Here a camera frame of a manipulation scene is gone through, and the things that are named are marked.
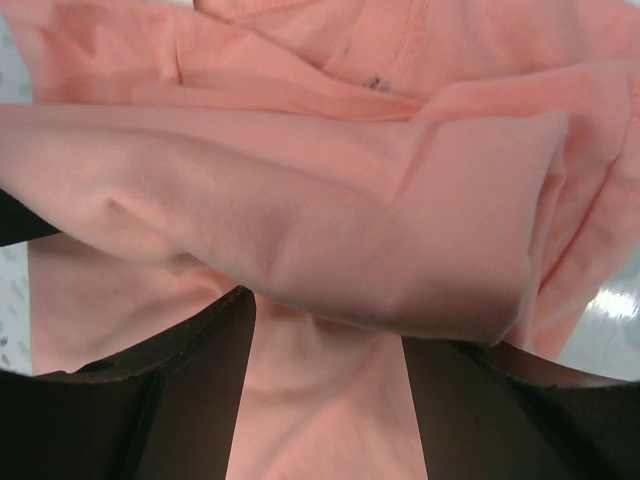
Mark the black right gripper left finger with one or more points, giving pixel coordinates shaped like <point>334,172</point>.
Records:
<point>165,408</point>

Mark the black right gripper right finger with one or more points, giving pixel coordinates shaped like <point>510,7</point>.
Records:
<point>502,413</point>

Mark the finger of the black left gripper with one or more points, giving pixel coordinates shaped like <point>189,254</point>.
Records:
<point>19,224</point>

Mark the salmon pink t shirt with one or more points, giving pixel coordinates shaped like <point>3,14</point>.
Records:
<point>461,170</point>

